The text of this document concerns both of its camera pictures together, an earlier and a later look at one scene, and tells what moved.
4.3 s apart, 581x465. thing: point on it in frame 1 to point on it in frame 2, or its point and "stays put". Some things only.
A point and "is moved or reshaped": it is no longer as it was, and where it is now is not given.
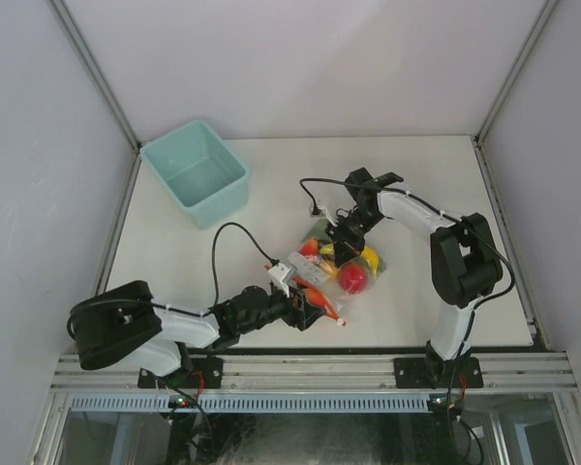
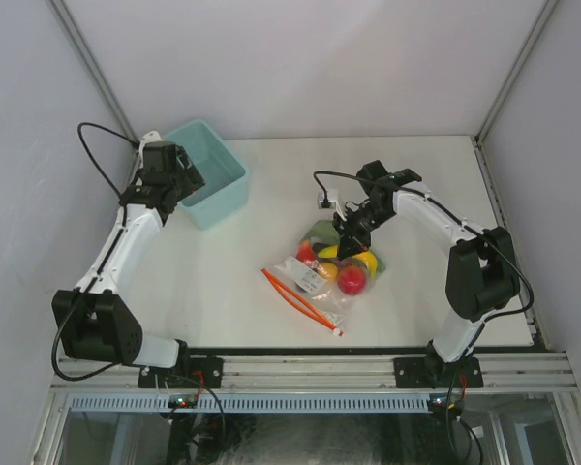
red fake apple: (352, 278) stays put
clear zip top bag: (340, 273) is moved or reshaped
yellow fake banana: (372, 259) stays put
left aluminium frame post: (99, 73) stays put
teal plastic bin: (202, 171) stays put
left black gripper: (305, 312) to (191, 178)
